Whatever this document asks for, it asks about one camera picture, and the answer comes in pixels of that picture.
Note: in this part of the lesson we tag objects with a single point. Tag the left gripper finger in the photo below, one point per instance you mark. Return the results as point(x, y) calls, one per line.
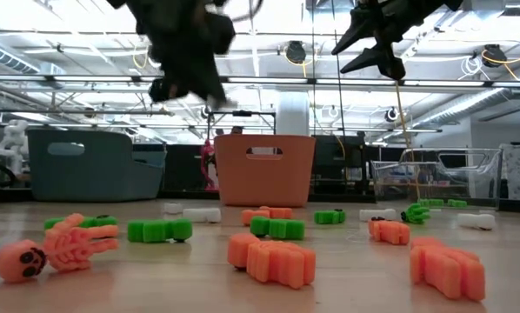
point(173, 74)
point(205, 74)

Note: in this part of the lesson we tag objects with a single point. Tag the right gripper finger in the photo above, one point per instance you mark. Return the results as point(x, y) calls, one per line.
point(384, 61)
point(362, 24)

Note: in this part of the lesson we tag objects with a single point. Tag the orange skeleton toy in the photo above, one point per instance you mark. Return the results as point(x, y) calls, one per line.
point(21, 261)
point(390, 231)
point(447, 269)
point(273, 263)
point(253, 216)
point(282, 212)

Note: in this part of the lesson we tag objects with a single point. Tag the person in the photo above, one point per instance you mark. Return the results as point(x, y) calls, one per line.
point(219, 131)
point(236, 130)

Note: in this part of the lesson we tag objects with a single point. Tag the long ceiling light bar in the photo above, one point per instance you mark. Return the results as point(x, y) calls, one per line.
point(264, 79)

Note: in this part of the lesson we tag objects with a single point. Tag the thin black hanging line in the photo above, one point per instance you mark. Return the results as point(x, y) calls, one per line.
point(313, 65)

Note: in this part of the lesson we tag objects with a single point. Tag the pink figure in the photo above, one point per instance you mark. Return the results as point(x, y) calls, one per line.
point(208, 156)

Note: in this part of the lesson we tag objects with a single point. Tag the white round column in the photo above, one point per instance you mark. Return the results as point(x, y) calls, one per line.
point(292, 113)

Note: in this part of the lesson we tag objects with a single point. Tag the black equipment cabinet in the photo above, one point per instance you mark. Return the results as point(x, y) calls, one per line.
point(182, 169)
point(329, 161)

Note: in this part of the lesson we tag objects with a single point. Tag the orange plastic bin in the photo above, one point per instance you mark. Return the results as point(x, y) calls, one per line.
point(264, 182)

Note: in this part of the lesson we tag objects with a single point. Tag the teal plastic bin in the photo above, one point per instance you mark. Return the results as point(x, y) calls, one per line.
point(90, 174)

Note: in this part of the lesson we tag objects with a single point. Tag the clear plastic bin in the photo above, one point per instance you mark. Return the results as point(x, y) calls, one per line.
point(486, 174)

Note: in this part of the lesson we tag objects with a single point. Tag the white humanoid figure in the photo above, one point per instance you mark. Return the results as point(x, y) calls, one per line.
point(14, 139)

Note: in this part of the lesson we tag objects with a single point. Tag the black gantry frame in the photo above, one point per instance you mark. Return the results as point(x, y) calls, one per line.
point(251, 113)

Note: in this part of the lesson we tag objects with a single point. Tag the silver air duct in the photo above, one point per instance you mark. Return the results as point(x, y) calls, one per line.
point(8, 58)
point(460, 106)

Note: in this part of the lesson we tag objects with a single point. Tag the black aluminium table frame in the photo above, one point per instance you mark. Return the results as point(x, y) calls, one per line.
point(190, 195)

